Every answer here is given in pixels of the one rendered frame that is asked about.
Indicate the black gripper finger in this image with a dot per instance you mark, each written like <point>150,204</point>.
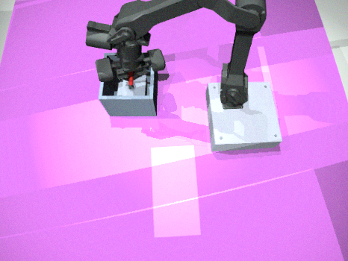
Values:
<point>139,73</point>
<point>124,77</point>

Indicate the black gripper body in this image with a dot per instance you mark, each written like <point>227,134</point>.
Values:
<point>123,65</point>

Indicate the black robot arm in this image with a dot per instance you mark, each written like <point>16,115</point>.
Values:
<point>130,30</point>

